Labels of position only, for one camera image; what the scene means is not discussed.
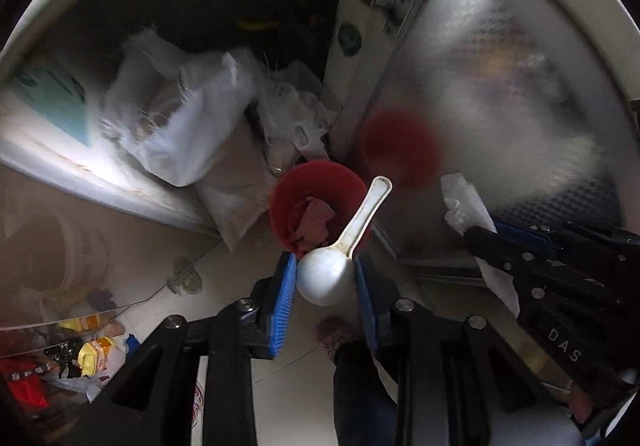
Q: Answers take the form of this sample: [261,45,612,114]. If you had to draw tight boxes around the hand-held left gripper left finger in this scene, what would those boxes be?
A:
[90,252,299,446]

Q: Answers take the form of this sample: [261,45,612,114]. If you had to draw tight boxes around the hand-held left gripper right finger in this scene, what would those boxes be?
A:
[352,253,581,446]

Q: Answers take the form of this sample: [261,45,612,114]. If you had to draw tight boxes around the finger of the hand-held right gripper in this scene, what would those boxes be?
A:
[462,226,621,307]
[495,221,640,267]

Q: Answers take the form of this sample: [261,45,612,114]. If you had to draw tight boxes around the white plastic measuring scoop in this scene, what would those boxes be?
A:
[296,176,393,307]

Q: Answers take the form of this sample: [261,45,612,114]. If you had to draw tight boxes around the white paper towel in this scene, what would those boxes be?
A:
[441,173,522,318]

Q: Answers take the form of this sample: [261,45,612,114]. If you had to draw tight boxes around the red plastic bin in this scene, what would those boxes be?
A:
[269,161,373,257]

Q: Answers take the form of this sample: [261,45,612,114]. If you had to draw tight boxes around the person's right hand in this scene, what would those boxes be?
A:
[567,383,598,429]

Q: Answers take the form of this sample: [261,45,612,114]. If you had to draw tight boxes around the patterned slipper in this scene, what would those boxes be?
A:
[317,316,368,362]

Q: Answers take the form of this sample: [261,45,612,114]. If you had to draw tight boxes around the pink crumpled wrappers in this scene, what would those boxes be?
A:
[287,196,336,247]

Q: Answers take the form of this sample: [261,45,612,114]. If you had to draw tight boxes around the person's left leg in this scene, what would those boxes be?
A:
[332,341,401,446]

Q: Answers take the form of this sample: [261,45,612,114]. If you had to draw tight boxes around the beige sack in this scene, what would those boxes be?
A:
[195,119,281,254]

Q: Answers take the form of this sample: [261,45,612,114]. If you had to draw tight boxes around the white red printed bag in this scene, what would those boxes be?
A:
[192,378,208,427]

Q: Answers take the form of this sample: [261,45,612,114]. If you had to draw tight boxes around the frosted cabinet door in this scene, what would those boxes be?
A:
[345,0,631,277]

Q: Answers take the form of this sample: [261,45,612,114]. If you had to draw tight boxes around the white plastic bags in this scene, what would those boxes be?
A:
[250,49,341,172]

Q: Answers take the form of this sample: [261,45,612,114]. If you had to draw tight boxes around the yellow packet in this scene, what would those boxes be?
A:
[77,338,118,377]

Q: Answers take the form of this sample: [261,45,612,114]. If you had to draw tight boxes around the white woven sack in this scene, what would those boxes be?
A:
[100,29,256,187]

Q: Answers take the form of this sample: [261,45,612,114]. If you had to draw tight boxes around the green round sticker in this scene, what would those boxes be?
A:
[337,24,363,57]

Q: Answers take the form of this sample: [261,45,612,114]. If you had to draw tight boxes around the red plastic bag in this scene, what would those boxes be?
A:
[0,358,51,409]

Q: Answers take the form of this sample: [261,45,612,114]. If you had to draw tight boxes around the teal paper sheet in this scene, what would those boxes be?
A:
[12,64,93,147]

